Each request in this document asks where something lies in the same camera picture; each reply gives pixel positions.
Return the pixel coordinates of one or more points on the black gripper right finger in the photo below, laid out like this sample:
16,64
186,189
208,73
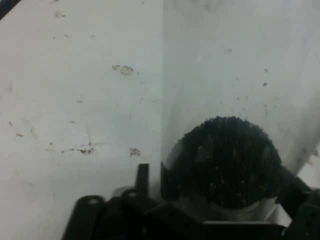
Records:
305,215

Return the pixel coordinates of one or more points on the clear plastic jar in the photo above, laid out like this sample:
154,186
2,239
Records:
225,62

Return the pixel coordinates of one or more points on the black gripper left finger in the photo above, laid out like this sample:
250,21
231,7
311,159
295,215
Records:
120,220

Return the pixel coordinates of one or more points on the black seeds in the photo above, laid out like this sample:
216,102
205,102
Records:
225,162

